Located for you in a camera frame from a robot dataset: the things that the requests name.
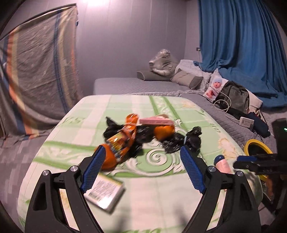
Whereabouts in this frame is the white medicine box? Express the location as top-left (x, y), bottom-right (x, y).
top-left (84, 173), bottom-right (125, 213)

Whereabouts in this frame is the orange snack wrapper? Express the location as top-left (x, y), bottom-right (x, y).
top-left (103, 114), bottom-right (139, 162)

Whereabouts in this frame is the grey sofa bed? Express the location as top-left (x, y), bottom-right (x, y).
top-left (93, 77), bottom-right (287, 153)

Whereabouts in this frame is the white power strip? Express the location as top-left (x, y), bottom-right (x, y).
top-left (239, 116), bottom-right (254, 129)

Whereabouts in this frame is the pink bottle blue cap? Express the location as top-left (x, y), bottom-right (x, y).
top-left (214, 155), bottom-right (231, 174)

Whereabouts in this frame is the dark grey backpack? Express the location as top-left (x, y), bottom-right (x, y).
top-left (214, 81), bottom-right (250, 116)

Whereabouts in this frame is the green floral table cloth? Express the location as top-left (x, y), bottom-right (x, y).
top-left (17, 95), bottom-right (243, 232)

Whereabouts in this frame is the baby doll picture box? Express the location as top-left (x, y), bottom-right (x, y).
top-left (204, 75), bottom-right (228, 102)

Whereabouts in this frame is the black crumpled bag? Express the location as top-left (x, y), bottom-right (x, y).
top-left (161, 126), bottom-right (202, 153)

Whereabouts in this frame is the beige folded cushion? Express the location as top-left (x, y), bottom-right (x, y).
top-left (171, 69), bottom-right (203, 90)

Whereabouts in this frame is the pink paper box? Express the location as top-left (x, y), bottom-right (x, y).
top-left (139, 115), bottom-right (174, 126)

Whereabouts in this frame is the black plastic bag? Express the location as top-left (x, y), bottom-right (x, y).
top-left (103, 115), bottom-right (155, 160)

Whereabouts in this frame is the blue curtain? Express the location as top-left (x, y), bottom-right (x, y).
top-left (195, 1), bottom-right (286, 108)

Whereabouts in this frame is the striped grey hanging sheet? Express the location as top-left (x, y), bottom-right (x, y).
top-left (1, 3), bottom-right (82, 137)

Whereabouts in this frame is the tiger plush in plastic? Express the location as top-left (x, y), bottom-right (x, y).
top-left (149, 49), bottom-right (178, 77)

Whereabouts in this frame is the grey pillow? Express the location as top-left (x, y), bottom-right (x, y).
top-left (137, 70), bottom-right (171, 82)

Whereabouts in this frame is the white charging cable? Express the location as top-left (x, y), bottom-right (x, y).
top-left (197, 50), bottom-right (240, 122)

